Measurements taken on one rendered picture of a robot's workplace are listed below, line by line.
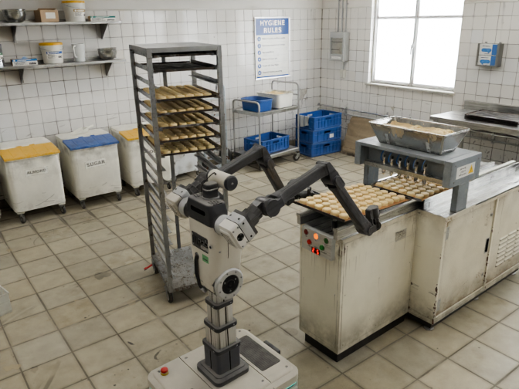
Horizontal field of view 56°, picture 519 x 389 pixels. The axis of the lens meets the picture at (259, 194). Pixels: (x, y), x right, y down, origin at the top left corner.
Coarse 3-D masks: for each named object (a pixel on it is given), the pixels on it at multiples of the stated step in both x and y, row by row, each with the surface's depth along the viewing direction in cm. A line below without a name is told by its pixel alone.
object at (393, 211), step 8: (496, 168) 358; (480, 176) 346; (392, 208) 287; (400, 208) 292; (408, 208) 297; (384, 216) 283; (392, 216) 289; (352, 224) 267; (336, 232) 260; (344, 232) 264; (352, 232) 268; (336, 240) 262
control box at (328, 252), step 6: (306, 228) 279; (312, 228) 277; (312, 234) 276; (318, 234) 272; (324, 234) 270; (306, 240) 282; (312, 240) 278; (318, 240) 273; (330, 240) 266; (306, 246) 283; (312, 246) 279; (318, 246) 275; (324, 246) 270; (330, 246) 267; (324, 252) 272; (330, 252) 268; (330, 258) 269
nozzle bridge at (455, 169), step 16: (368, 144) 322; (384, 144) 318; (368, 160) 332; (416, 160) 305; (432, 160) 286; (448, 160) 282; (464, 160) 285; (480, 160) 297; (368, 176) 343; (416, 176) 302; (432, 176) 296; (448, 176) 281; (464, 176) 290; (464, 192) 295; (464, 208) 300
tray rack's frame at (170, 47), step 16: (144, 48) 297; (160, 48) 296; (176, 48) 300; (192, 48) 304; (208, 48) 308; (192, 80) 373; (144, 160) 376; (144, 176) 380; (144, 192) 385; (176, 224) 405; (176, 256) 399; (192, 256) 398; (160, 272) 375; (176, 272) 373; (192, 272) 373; (176, 288) 352
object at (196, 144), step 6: (150, 138) 363; (162, 144) 344; (168, 144) 342; (174, 144) 348; (180, 144) 341; (186, 144) 341; (192, 144) 348; (198, 144) 340; (204, 144) 345; (210, 144) 340; (162, 150) 328; (168, 150) 336; (174, 150) 327; (180, 150) 333; (186, 150) 328; (192, 150) 330
